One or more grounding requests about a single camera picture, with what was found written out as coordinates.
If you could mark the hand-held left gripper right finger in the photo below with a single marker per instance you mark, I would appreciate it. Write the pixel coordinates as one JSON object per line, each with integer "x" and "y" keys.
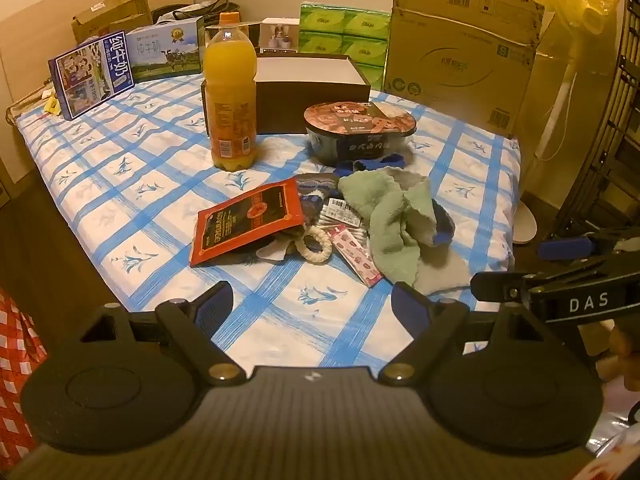
{"x": 407, "y": 304}

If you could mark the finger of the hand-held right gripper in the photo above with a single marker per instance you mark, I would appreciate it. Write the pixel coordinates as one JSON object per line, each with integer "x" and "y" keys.
{"x": 497, "y": 287}
{"x": 565, "y": 248}

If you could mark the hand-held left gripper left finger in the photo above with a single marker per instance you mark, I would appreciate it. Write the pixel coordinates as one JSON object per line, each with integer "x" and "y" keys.
{"x": 215, "y": 305}

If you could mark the grey towel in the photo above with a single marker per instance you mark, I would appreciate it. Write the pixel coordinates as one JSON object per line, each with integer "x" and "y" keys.
{"x": 445, "y": 270}

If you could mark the green towel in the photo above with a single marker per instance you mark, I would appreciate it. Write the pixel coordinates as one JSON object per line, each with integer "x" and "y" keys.
{"x": 390, "y": 240}

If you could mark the red black snack packet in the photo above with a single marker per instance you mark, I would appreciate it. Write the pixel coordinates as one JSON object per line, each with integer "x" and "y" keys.
{"x": 240, "y": 220}

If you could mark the cream scrunchie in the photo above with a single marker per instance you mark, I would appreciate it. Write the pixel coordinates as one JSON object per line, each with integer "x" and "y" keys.
{"x": 298, "y": 246}

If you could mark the cotton swab bag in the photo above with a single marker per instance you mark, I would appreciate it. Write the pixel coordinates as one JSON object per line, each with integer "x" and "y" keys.
{"x": 345, "y": 220}

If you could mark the dark brown box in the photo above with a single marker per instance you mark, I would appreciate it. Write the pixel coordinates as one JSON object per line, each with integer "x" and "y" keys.
{"x": 300, "y": 105}

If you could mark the person's right hand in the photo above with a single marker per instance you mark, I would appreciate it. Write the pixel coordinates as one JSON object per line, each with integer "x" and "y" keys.
{"x": 625, "y": 355}

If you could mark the pink patterned packet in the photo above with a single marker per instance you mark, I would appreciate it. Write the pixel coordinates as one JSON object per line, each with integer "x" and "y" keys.
{"x": 357, "y": 255}

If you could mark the white standing fan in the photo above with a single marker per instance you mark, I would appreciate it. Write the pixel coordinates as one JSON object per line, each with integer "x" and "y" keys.
{"x": 555, "y": 115}

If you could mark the dark patterned sock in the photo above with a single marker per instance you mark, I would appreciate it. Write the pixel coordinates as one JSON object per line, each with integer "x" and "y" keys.
{"x": 312, "y": 207}

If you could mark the blue dark sock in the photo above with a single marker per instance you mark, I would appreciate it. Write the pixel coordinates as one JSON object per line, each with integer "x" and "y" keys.
{"x": 370, "y": 162}

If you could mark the glossy printed plastic bag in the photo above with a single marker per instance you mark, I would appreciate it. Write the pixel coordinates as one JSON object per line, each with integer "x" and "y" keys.
{"x": 620, "y": 445}

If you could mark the blue checked bed sheet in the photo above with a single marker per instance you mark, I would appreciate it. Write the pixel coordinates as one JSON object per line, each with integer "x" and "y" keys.
{"x": 150, "y": 160}

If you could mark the instant noodle bowl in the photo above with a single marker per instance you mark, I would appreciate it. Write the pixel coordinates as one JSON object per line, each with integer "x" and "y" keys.
{"x": 360, "y": 145}

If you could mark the red checkered bag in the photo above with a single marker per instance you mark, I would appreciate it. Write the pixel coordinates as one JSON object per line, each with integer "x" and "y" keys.
{"x": 15, "y": 360}

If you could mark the orange juice bottle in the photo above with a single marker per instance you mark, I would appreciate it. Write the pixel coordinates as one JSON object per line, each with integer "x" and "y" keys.
{"x": 230, "y": 85}

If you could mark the large flat cardboard box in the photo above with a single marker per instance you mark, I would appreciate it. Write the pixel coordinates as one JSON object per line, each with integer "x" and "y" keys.
{"x": 450, "y": 60}

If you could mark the blue milk carton box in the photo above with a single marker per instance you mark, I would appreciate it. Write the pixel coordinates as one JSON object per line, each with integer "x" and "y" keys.
{"x": 90, "y": 77}

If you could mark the cow print milk box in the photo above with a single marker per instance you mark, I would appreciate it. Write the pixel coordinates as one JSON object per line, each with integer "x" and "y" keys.
{"x": 165, "y": 50}

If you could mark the small yellow packet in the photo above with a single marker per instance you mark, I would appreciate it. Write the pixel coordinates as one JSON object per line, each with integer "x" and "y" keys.
{"x": 50, "y": 104}

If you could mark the bundle of green tissue packs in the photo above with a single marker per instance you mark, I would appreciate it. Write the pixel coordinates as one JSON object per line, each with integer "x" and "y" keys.
{"x": 345, "y": 35}

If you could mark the white product box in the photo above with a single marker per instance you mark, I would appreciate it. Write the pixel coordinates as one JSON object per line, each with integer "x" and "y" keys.
{"x": 280, "y": 35}

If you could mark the black bag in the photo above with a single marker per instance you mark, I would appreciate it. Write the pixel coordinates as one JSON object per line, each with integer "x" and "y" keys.
{"x": 170, "y": 12}

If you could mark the small brown cardboard box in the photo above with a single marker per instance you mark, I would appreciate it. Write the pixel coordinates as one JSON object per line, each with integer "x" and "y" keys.
{"x": 110, "y": 15}

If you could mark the wooden headboard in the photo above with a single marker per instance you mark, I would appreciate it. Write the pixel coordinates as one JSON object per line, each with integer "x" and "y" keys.
{"x": 50, "y": 10}

